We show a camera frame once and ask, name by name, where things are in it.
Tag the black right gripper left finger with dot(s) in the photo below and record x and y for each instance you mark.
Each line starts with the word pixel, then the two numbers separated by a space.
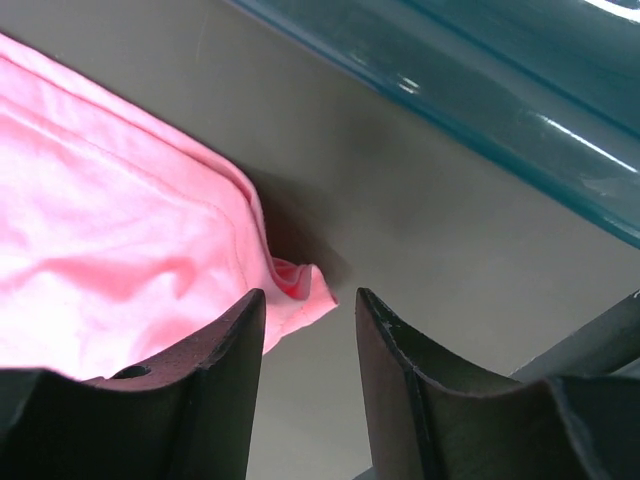
pixel 184 413

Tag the teal transparent plastic bin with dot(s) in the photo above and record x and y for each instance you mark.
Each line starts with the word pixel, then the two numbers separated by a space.
pixel 549 90

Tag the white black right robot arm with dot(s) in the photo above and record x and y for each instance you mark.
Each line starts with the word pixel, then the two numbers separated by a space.
pixel 187 412

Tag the pink t-shirt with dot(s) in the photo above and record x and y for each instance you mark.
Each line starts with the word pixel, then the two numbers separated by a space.
pixel 120 235

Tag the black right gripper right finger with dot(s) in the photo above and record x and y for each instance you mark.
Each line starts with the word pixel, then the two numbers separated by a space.
pixel 570 413

